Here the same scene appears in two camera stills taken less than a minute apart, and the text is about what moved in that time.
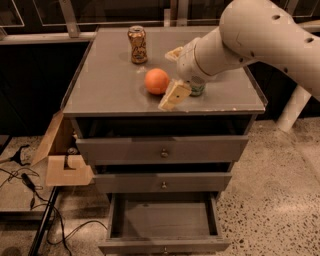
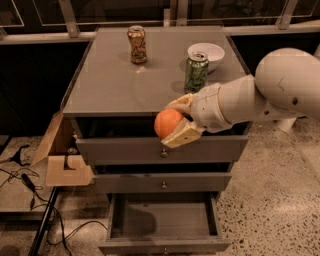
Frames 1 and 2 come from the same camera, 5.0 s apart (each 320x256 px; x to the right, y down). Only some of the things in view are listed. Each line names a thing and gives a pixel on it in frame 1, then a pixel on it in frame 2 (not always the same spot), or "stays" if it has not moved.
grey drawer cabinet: x=163 y=147 stays
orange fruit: x=157 y=81 → x=166 y=121
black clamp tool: x=17 y=156 stays
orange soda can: x=138 y=44 stays
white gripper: x=187 y=62 → x=207 y=107
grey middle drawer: x=161 y=182 stays
